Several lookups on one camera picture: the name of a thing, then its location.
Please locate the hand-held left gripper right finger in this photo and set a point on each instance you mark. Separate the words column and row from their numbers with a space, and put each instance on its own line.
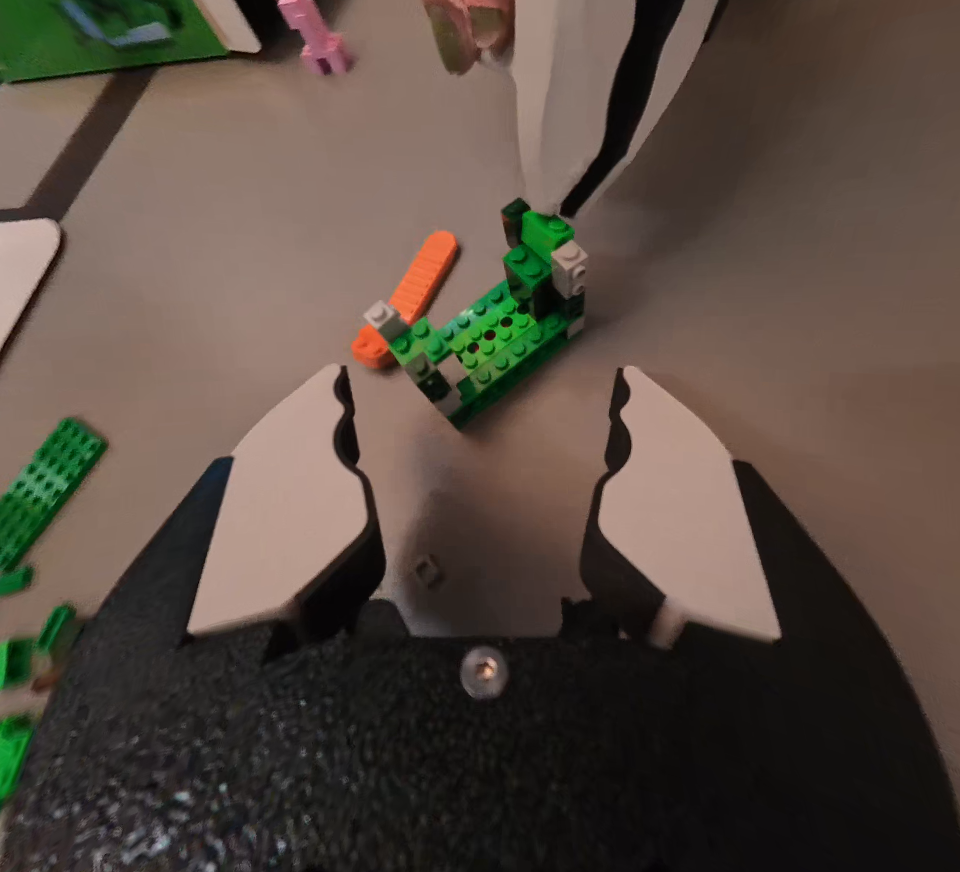
column 675, row 512

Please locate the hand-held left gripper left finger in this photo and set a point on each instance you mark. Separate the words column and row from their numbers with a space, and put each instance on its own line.
column 285, row 512

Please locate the green lego build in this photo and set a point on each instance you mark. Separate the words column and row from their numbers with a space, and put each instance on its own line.
column 495, row 339

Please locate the green lego plate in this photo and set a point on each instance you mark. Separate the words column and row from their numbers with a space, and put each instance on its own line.
column 45, row 489

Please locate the pink lego pig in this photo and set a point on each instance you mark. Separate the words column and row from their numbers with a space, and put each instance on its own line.
column 311, row 32

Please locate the pile of green lego pieces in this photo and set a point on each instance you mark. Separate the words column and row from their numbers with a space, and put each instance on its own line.
column 15, row 662

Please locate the orange brick separator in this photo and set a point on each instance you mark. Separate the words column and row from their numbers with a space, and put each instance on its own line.
column 427, row 272

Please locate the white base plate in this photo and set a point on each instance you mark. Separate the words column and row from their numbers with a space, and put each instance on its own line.
column 22, row 272

